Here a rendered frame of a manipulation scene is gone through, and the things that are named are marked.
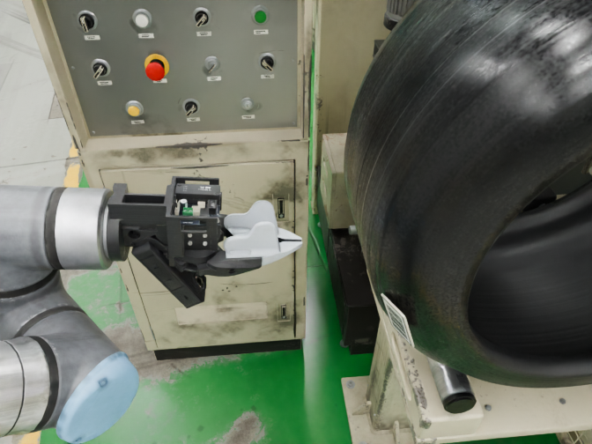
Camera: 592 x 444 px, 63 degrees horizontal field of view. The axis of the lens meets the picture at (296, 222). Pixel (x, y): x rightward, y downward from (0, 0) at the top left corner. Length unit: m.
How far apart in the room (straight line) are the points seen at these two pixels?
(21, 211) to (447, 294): 0.43
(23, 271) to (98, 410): 0.17
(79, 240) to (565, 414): 0.73
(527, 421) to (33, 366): 0.68
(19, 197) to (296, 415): 1.30
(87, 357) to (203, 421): 1.20
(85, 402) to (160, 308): 1.09
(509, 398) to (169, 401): 1.18
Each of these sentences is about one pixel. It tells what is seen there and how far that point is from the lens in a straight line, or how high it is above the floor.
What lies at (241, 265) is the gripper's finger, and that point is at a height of 1.12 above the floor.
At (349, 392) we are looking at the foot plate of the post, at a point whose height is 0.01.
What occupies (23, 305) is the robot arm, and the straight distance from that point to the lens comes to 0.61.
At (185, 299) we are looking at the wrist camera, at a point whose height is 1.06.
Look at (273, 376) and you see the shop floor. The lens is 1.76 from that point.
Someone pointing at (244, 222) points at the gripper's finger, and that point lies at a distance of 0.57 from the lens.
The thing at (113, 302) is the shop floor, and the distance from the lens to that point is 2.08.
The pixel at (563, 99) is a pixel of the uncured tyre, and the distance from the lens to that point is 0.41.
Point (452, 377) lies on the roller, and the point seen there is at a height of 0.92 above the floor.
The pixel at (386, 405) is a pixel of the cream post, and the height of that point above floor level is 0.18.
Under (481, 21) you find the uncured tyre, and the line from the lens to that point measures 0.47.
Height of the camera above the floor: 1.51
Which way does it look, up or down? 42 degrees down
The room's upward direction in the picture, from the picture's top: straight up
